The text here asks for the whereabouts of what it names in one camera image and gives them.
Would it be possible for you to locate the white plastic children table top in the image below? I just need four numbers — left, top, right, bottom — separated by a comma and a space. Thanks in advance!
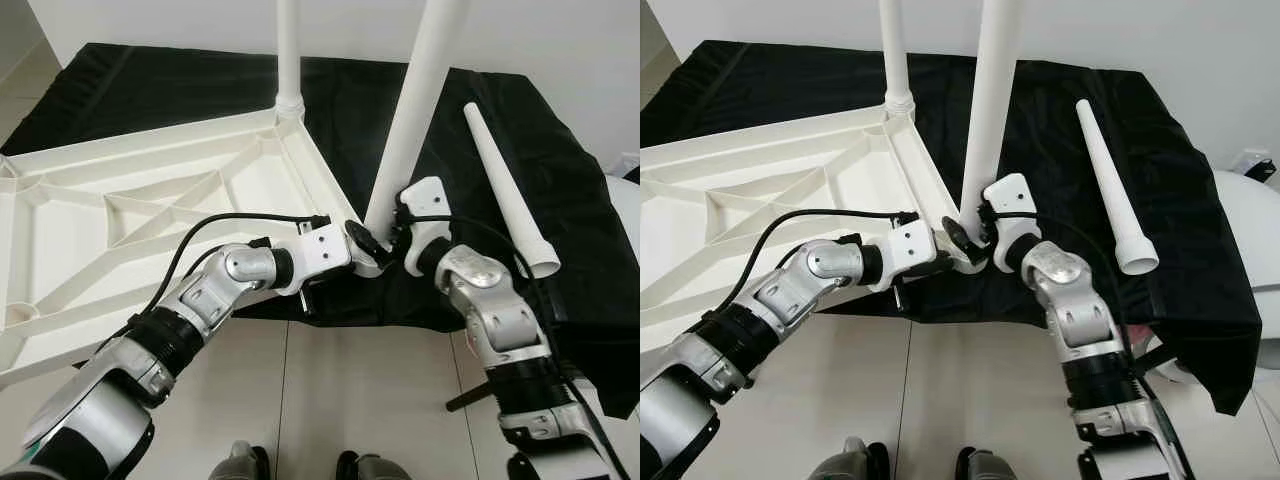
640, 104, 977, 357
0, 105, 387, 392

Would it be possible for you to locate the grey robot right foot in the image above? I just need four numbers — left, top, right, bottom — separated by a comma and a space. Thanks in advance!
334, 449, 412, 480
954, 446, 1017, 480

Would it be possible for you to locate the black table cloth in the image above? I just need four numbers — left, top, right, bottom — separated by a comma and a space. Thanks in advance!
0, 42, 641, 421
640, 40, 1263, 417

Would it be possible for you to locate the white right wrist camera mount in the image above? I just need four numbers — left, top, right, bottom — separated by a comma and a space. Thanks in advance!
399, 176, 454, 277
982, 172, 1037, 272

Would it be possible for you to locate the grey robot foot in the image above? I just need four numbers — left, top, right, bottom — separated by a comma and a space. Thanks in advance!
334, 449, 412, 480
209, 439, 272, 480
954, 446, 1017, 480
809, 436, 887, 480

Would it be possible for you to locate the white plastic table leg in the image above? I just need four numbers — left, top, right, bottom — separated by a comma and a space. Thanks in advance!
958, 0, 1027, 233
363, 0, 470, 237
1074, 97, 1160, 277
274, 0, 307, 122
463, 100, 563, 280
879, 0, 917, 117

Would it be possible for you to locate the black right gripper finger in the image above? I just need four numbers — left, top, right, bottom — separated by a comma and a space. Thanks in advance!
943, 217, 978, 264
345, 219, 388, 269

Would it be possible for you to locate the grey robot left foot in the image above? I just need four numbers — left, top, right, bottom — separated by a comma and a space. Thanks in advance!
809, 436, 887, 480
209, 439, 272, 480

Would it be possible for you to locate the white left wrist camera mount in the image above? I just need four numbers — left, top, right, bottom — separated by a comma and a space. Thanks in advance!
879, 217, 942, 292
289, 221, 354, 297

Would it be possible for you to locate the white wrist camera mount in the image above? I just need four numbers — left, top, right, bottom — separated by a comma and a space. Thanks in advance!
982, 172, 1037, 272
289, 221, 354, 297
879, 217, 942, 292
399, 176, 454, 277

